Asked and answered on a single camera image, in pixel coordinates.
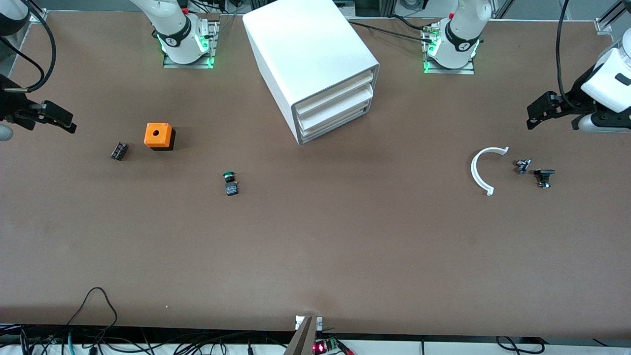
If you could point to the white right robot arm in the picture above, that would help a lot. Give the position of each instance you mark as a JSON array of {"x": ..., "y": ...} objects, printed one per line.
[{"x": 180, "y": 29}]

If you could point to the small black contact block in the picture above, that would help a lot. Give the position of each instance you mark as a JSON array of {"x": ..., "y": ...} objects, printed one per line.
[{"x": 119, "y": 151}]

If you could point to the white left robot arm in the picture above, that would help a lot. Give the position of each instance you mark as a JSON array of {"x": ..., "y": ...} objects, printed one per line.
[{"x": 461, "y": 34}]

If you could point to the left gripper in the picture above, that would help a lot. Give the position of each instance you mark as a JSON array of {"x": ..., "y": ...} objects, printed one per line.
[{"x": 573, "y": 100}]

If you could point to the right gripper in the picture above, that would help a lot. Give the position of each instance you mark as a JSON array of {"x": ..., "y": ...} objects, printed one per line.
[{"x": 14, "y": 107}]

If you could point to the white middle drawer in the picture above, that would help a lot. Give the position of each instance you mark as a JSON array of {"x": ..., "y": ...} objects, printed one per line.
[{"x": 335, "y": 109}]

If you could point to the white plastic bin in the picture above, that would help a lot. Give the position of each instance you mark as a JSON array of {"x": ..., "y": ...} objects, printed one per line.
[{"x": 335, "y": 125}]

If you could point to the white drawer cabinet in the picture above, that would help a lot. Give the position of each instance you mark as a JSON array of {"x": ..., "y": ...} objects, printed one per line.
[{"x": 305, "y": 49}]

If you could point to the small grey metal part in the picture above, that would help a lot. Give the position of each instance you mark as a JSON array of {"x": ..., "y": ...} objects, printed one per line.
[{"x": 523, "y": 166}]

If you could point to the circuit board with red light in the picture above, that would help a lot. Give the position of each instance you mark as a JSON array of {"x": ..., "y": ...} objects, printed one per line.
[{"x": 323, "y": 346}]

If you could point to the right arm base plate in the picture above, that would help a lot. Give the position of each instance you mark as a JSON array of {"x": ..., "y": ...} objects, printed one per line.
[{"x": 213, "y": 47}]

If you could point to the white highest drawer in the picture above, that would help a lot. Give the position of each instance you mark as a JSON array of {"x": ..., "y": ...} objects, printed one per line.
[{"x": 335, "y": 91}]

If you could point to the aluminium corner bracket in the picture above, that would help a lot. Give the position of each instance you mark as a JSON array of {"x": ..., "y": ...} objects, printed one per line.
[
  {"x": 603, "y": 25},
  {"x": 38, "y": 16}
]

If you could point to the orange button box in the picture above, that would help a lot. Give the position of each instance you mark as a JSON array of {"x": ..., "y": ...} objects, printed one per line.
[{"x": 157, "y": 134}]

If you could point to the metal bracket with beam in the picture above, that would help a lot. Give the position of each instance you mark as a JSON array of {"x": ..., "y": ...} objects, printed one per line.
[{"x": 303, "y": 337}]

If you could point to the green push button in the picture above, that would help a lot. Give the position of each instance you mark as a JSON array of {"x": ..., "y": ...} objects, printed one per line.
[{"x": 230, "y": 185}]

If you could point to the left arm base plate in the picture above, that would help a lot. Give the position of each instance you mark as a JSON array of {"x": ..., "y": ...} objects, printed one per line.
[{"x": 468, "y": 70}]

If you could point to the white curved plastic arc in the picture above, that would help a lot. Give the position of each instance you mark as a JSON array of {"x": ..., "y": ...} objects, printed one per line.
[{"x": 474, "y": 172}]

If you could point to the black button part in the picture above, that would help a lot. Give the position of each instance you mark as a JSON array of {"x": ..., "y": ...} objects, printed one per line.
[{"x": 544, "y": 176}]

